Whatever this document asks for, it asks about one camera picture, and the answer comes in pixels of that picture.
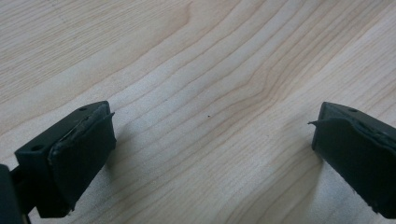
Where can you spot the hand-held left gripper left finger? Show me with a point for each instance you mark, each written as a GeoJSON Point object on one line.
{"type": "Point", "coordinates": [71, 161]}

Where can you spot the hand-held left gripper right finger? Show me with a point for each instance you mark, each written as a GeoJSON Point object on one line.
{"type": "Point", "coordinates": [358, 155]}

